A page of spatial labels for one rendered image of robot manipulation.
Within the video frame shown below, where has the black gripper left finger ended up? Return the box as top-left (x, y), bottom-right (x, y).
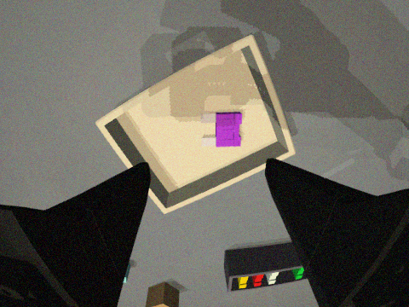
top-left (0, 163), bottom-right (151, 307)

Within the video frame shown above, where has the white fuse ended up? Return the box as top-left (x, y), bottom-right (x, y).
top-left (266, 273), bottom-right (279, 284)

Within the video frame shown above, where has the violet blade fuse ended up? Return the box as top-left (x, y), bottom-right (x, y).
top-left (201, 112), bottom-right (242, 147)

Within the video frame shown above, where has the orange cube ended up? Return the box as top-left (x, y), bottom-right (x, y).
top-left (146, 282), bottom-right (180, 307)

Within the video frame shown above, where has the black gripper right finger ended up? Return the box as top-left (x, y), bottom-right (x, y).
top-left (265, 158), bottom-right (409, 307)

